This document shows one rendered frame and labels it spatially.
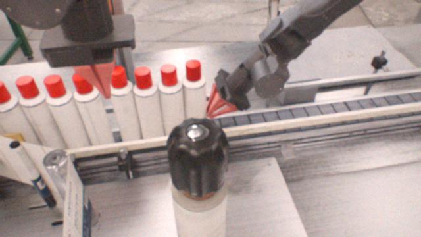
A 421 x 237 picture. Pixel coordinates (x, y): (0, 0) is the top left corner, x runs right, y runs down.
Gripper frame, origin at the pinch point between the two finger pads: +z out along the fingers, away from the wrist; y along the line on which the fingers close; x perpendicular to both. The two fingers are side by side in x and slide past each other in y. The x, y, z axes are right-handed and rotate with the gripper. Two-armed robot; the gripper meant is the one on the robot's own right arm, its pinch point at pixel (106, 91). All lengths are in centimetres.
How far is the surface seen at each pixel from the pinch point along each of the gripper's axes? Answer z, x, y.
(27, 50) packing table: 106, 204, -89
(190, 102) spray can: 18.5, 17.2, 13.1
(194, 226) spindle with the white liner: 17.0, -12.6, 9.4
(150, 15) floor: 114, 261, 6
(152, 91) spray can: 14.2, 17.0, 5.5
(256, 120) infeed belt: 30.4, 20.6, 30.1
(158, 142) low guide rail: 27.5, 15.2, 4.9
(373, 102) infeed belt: 31, 22, 63
